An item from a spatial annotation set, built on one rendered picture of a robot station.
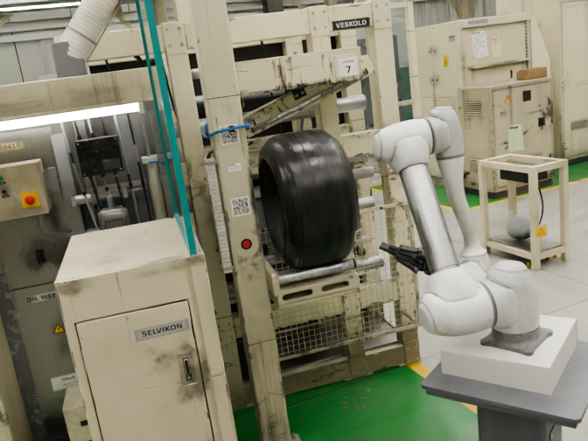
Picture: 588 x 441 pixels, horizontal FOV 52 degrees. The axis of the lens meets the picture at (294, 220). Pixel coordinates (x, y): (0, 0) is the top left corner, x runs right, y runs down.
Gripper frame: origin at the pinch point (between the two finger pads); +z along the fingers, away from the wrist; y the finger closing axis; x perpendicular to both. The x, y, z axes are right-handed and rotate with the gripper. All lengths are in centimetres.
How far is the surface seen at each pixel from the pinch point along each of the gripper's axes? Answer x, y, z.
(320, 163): 1.9, -27.6, 33.1
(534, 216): 214, 130, -39
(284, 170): -7, -26, 44
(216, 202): -23, -11, 66
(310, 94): 52, -22, 67
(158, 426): -108, -7, 24
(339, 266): -5.9, 15.0, 17.9
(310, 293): -19.0, 23.0, 24.0
